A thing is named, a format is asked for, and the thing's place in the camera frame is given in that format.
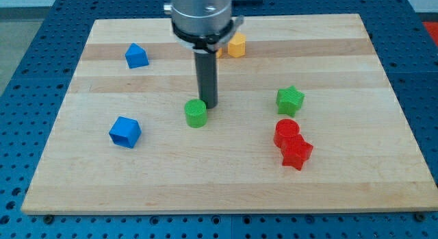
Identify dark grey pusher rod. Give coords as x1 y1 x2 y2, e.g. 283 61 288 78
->
194 53 218 109

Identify yellow hexagon block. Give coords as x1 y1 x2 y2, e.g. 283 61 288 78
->
227 32 246 58

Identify blue cube block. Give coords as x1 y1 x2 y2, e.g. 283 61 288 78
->
109 116 142 149

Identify wooden board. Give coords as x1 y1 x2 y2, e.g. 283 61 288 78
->
21 14 437 215

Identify red star block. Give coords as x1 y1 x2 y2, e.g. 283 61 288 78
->
281 134 313 171

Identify blue triangular prism block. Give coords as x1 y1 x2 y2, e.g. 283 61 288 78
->
125 43 149 69

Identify small yellow block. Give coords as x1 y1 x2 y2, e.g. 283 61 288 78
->
216 48 223 58

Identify green cylinder block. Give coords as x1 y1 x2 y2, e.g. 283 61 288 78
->
184 99 207 128

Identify red cylinder block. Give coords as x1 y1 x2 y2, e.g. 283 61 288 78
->
273 118 300 148

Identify green star block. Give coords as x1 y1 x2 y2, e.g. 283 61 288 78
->
276 86 305 117

